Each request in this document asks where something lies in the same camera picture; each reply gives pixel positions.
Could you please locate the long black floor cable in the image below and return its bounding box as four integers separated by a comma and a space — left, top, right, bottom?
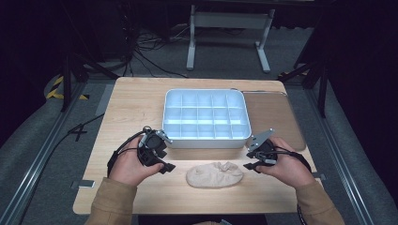
17, 112, 105, 225

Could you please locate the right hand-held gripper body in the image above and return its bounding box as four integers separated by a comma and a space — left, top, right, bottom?
245, 127, 279, 166

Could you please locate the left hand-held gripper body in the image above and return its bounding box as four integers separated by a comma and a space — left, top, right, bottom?
136, 127, 174, 168

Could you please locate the black floor cable bundle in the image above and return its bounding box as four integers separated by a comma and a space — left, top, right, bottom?
123, 22, 190, 79

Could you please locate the black tripod stand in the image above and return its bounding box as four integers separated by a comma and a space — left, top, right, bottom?
60, 51, 120, 113
277, 57, 330, 119

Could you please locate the beige sock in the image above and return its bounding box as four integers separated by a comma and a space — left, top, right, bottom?
185, 160, 245, 189

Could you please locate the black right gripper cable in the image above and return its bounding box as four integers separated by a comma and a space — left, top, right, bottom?
270, 145, 313, 173

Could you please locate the yellow black hazard tape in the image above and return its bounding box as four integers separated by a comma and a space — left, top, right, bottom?
45, 75, 90, 101

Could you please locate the white divided storage box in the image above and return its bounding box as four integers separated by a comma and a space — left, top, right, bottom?
161, 88, 253, 150

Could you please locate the person's left hand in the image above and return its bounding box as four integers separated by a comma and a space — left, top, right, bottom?
107, 136, 165, 188

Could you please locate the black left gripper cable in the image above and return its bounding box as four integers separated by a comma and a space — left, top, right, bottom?
106, 126, 154, 178

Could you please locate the white metal stand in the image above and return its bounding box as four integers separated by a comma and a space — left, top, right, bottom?
186, 4, 276, 74

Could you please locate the person's right hand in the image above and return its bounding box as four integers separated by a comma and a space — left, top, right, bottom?
254, 137, 317, 188

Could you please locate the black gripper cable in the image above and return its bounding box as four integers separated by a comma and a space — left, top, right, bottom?
270, 145, 313, 173
106, 126, 154, 178

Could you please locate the aluminium floor rail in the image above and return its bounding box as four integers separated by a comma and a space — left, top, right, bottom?
303, 87, 376, 225
0, 82, 89, 225

